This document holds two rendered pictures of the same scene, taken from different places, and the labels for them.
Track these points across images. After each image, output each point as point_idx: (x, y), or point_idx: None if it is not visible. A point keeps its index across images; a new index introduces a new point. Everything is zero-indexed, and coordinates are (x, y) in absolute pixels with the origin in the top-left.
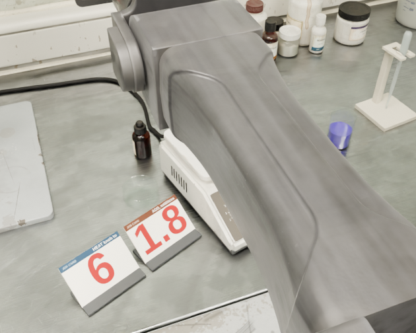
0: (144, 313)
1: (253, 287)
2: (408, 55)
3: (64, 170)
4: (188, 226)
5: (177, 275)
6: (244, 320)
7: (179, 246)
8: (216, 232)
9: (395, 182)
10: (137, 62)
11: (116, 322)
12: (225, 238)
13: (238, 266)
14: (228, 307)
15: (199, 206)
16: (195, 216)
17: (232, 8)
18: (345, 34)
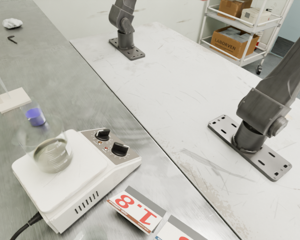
0: (198, 206)
1: (159, 151)
2: None
3: None
4: (125, 194)
5: (164, 193)
6: (181, 153)
7: (142, 197)
8: (130, 172)
9: (75, 99)
10: None
11: (212, 223)
12: (137, 163)
13: (147, 160)
14: (176, 161)
15: (112, 183)
16: (110, 194)
17: None
18: None
